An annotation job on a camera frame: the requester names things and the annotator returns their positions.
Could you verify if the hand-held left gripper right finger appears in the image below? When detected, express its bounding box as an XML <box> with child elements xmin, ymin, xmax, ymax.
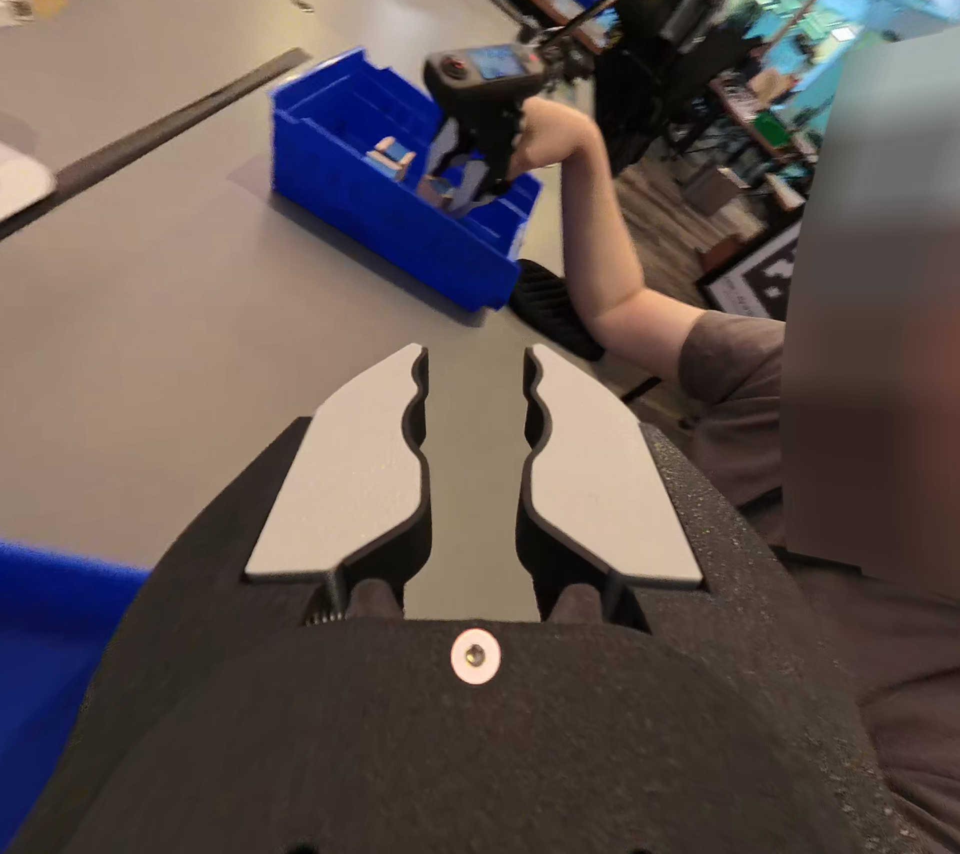
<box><xmin>513</xmin><ymin>344</ymin><xmax>706</xmax><ymax>619</ymax></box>

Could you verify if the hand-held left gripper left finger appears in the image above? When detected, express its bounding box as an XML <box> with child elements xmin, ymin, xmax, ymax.
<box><xmin>243</xmin><ymin>342</ymin><xmax>435</xmax><ymax>619</ymax></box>

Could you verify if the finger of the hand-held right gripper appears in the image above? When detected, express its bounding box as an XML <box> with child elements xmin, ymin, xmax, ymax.
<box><xmin>448</xmin><ymin>152</ymin><xmax>502</xmax><ymax>219</ymax></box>
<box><xmin>426</xmin><ymin>117</ymin><xmax>462</xmax><ymax>182</ymax></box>

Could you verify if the person's right forearm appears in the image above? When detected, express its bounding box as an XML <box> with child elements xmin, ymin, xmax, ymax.
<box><xmin>558</xmin><ymin>119</ymin><xmax>785</xmax><ymax>510</ymax></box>

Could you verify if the person's right hand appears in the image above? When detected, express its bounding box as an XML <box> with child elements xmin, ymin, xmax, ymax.
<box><xmin>512</xmin><ymin>96</ymin><xmax>583</xmax><ymax>174</ymax></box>

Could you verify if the black pad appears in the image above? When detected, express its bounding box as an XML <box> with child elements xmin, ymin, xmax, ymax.
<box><xmin>510</xmin><ymin>259</ymin><xmax>606</xmax><ymax>362</ymax></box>

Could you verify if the black office chair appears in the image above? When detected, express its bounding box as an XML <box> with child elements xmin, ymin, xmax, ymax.
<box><xmin>596</xmin><ymin>0</ymin><xmax>755</xmax><ymax>176</ymax></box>

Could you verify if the framed marker sign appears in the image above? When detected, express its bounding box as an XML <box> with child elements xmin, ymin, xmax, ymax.
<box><xmin>696</xmin><ymin>216</ymin><xmax>804</xmax><ymax>323</ymax></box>

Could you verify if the dark table cable cover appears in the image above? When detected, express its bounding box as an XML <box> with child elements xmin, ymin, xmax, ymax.
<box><xmin>0</xmin><ymin>47</ymin><xmax>312</xmax><ymax>242</ymax></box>

